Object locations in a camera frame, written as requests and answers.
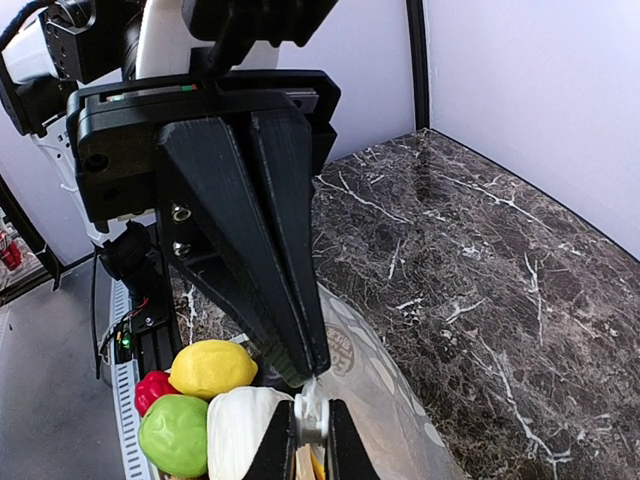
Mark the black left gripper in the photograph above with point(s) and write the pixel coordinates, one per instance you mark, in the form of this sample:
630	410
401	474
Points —
213	210

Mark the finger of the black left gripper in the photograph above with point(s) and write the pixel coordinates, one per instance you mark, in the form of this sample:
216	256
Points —
282	140

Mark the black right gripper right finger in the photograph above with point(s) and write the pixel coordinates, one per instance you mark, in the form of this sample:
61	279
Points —
346	457

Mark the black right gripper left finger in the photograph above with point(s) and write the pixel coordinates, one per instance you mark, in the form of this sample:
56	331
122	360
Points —
275	457

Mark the clear dotted zip top bag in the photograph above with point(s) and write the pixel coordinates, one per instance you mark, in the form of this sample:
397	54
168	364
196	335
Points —
397	433

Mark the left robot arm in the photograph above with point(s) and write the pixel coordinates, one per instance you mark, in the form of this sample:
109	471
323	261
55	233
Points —
51	49

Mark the toy napa cabbage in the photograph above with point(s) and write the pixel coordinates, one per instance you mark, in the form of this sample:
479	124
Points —
236	424

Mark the green toy apple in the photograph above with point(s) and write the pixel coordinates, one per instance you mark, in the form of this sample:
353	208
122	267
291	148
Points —
173	435

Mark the yellow toy lemon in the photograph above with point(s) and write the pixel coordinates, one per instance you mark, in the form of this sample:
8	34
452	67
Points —
209	368

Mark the red toy bell pepper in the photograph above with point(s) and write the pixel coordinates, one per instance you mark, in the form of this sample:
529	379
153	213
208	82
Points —
152	387

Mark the black right corner frame post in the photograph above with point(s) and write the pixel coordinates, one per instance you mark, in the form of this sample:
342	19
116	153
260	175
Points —
417	29

